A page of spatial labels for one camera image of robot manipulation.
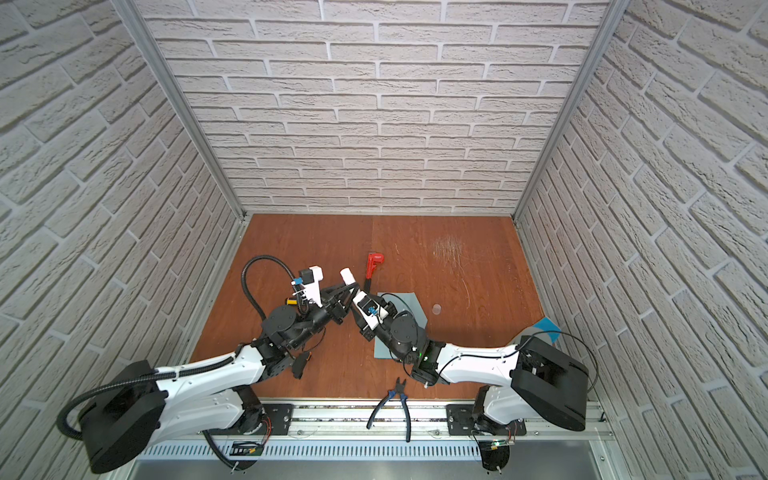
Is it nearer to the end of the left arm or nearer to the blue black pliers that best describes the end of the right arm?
the end of the left arm

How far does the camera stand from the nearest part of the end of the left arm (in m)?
0.66

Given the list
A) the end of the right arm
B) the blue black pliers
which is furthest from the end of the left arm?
the blue black pliers
